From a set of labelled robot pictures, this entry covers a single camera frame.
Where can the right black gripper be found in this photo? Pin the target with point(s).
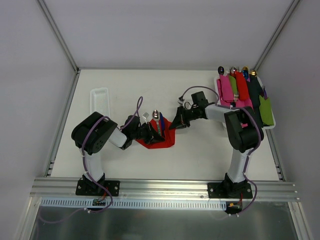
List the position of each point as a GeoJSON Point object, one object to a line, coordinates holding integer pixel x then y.
{"type": "Point", "coordinates": [185, 117]}

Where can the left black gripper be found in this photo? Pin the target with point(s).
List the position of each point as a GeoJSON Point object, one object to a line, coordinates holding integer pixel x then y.
{"type": "Point", "coordinates": [148, 132]}

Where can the red paper napkin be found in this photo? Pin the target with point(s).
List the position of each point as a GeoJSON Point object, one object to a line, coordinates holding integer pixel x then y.
{"type": "Point", "coordinates": [170, 137]}

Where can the dark blue knife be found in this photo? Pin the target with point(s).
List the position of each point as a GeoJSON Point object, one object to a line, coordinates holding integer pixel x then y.
{"type": "Point", "coordinates": [162, 125]}

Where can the green handled spoon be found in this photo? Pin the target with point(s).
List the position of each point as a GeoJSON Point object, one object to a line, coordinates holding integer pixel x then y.
{"type": "Point", "coordinates": [156, 118]}

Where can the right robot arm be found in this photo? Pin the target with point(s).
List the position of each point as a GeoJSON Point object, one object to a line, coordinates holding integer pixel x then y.
{"type": "Point", "coordinates": [244, 135]}

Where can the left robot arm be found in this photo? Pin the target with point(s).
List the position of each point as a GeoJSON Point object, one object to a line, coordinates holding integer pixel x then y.
{"type": "Point", "coordinates": [96, 130]}

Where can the pink napkin roll upper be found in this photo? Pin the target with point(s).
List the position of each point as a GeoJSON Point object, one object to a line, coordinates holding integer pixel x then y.
{"type": "Point", "coordinates": [226, 91]}

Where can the pink napkin roll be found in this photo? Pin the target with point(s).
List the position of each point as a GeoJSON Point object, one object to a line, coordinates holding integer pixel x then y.
{"type": "Point", "coordinates": [226, 91]}
{"type": "Point", "coordinates": [244, 103]}

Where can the pink napkin roll lower right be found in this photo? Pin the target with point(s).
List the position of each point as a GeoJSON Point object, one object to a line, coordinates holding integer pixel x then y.
{"type": "Point", "coordinates": [244, 103]}

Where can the green napkin roll left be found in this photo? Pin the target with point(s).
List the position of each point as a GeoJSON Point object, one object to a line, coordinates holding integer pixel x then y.
{"type": "Point", "coordinates": [233, 84]}

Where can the green napkin roll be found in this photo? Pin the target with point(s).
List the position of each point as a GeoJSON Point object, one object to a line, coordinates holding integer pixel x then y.
{"type": "Point", "coordinates": [233, 84]}
{"type": "Point", "coordinates": [265, 110]}

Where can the red napkin roll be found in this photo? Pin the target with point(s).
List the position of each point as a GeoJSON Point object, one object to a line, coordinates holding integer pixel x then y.
{"type": "Point", "coordinates": [241, 84]}

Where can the dark navy napkin roll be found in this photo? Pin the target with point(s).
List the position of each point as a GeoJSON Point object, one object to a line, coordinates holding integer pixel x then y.
{"type": "Point", "coordinates": [254, 89]}

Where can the green napkin roll right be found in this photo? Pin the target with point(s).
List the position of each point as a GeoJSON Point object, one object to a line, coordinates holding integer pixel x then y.
{"type": "Point", "coordinates": [265, 110]}

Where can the white tray of rolls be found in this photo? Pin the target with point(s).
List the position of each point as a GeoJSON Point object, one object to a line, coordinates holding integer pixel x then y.
{"type": "Point", "coordinates": [236, 97]}

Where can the white perforated utensil tray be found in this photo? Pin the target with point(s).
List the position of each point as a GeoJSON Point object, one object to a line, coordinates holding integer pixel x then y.
{"type": "Point", "coordinates": [99, 101]}

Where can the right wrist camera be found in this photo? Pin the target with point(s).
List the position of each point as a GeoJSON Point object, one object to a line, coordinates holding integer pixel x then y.
{"type": "Point", "coordinates": [181, 100]}

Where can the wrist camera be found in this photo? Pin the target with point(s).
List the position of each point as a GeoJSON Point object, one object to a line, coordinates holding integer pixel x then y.
{"type": "Point", "coordinates": [181, 100]}
{"type": "Point", "coordinates": [146, 117]}

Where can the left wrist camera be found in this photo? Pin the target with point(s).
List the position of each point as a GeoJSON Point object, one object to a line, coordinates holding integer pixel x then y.
{"type": "Point", "coordinates": [146, 117]}

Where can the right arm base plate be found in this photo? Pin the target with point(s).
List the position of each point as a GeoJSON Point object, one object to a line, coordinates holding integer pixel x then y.
{"type": "Point", "coordinates": [226, 190]}

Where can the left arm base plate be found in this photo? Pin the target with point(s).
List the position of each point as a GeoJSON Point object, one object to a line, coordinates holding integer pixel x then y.
{"type": "Point", "coordinates": [86, 187]}

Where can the white slotted cable duct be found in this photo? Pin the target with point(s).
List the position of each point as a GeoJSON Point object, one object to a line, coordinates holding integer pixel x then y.
{"type": "Point", "coordinates": [153, 204]}

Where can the right frame post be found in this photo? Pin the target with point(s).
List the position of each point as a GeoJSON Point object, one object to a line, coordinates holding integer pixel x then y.
{"type": "Point", "coordinates": [294, 4]}

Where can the frame post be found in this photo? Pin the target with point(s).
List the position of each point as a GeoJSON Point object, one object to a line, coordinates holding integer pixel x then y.
{"type": "Point", "coordinates": [57, 33]}
{"type": "Point", "coordinates": [294, 4]}

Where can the left frame post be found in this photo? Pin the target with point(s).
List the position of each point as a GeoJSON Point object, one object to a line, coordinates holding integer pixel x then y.
{"type": "Point", "coordinates": [57, 33]}

